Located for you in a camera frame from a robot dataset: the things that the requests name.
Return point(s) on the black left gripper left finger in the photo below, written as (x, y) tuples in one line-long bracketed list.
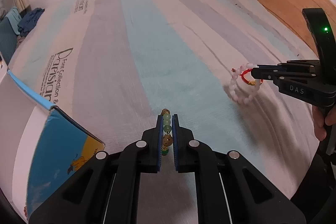
[(106, 188)]

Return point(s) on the blue clothes pile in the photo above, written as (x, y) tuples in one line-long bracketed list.
[(29, 21)]

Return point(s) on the striped bed sheet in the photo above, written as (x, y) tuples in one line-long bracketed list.
[(113, 65)]

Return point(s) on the right hand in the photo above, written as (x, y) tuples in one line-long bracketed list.
[(319, 121)]

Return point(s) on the teal suitcase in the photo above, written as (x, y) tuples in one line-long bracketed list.
[(9, 34)]

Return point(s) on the blue yellow shoe box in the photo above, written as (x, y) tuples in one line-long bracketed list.
[(41, 146)]

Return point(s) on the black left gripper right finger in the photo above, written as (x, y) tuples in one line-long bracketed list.
[(229, 188)]

